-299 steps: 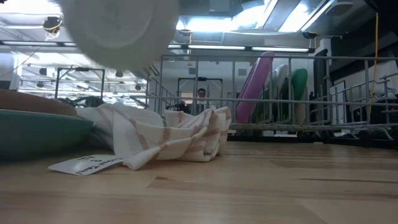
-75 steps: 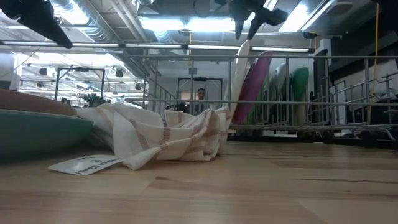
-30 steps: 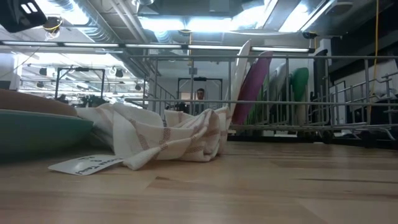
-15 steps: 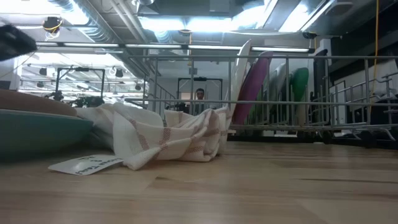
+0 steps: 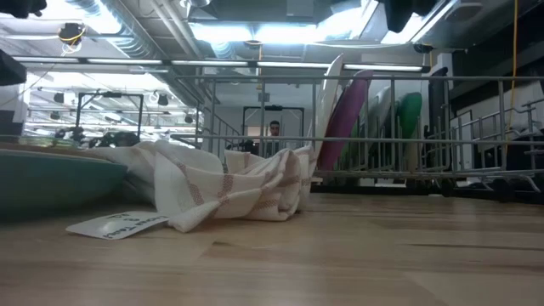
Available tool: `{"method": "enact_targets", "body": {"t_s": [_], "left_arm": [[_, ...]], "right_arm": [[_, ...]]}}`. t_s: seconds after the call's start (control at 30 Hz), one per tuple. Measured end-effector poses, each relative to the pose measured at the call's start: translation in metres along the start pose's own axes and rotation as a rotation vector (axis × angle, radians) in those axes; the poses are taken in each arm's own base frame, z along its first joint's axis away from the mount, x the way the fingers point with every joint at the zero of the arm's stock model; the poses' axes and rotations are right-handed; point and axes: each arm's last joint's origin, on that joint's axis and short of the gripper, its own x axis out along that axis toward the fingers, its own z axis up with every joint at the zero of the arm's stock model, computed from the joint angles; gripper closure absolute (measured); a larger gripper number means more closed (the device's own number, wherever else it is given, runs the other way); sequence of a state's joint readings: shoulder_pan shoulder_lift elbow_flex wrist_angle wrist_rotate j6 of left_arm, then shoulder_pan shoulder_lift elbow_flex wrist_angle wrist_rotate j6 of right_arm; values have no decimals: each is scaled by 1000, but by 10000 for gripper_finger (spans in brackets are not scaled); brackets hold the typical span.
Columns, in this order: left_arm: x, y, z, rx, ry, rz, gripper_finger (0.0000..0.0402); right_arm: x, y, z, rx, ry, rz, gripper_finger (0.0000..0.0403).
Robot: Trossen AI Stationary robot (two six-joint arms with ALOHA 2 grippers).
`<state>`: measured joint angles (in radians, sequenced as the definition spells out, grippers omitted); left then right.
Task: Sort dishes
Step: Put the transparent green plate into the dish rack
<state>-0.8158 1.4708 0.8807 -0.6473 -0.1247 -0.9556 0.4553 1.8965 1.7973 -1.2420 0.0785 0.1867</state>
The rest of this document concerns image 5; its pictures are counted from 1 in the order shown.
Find dark green and white plate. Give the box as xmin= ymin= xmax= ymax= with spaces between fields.
xmin=394 ymin=91 xmax=424 ymax=171

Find tan plate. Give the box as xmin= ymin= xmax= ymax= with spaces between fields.
xmin=0 ymin=143 xmax=112 ymax=162

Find person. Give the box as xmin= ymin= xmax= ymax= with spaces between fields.
xmin=227 ymin=120 xmax=284 ymax=157

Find purple plate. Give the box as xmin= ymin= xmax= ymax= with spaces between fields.
xmin=316 ymin=69 xmax=375 ymax=172

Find white striped dish towel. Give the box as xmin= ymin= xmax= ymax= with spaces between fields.
xmin=82 ymin=139 xmax=318 ymax=234

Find bright ceiling lamp panel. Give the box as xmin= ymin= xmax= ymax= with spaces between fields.
xmin=189 ymin=20 xmax=366 ymax=47

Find background robot arms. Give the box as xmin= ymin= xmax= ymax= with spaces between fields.
xmin=53 ymin=127 xmax=141 ymax=149

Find white paper price tag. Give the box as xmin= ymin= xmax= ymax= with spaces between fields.
xmin=65 ymin=211 xmax=170 ymax=241

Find large teal plate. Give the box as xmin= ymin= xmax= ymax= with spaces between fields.
xmin=0 ymin=148 xmax=128 ymax=220

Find black equipment box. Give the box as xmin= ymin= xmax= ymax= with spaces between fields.
xmin=0 ymin=109 xmax=25 ymax=145

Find overhead frame light bar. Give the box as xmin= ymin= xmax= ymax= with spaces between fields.
xmin=0 ymin=54 xmax=431 ymax=74

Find black table edge rail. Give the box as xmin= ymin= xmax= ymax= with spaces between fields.
xmin=309 ymin=177 xmax=544 ymax=206

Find black frame stand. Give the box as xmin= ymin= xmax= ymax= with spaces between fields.
xmin=75 ymin=91 xmax=145 ymax=141

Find silver ventilation duct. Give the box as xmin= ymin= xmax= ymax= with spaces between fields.
xmin=63 ymin=0 xmax=171 ymax=60

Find grey wire dish rack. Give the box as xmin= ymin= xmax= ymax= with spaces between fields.
xmin=169 ymin=74 xmax=544 ymax=199

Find black overhead camera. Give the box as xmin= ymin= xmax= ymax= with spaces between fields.
xmin=57 ymin=22 xmax=87 ymax=46

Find yellow hanging cable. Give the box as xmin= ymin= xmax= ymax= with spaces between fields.
xmin=505 ymin=0 xmax=520 ymax=154

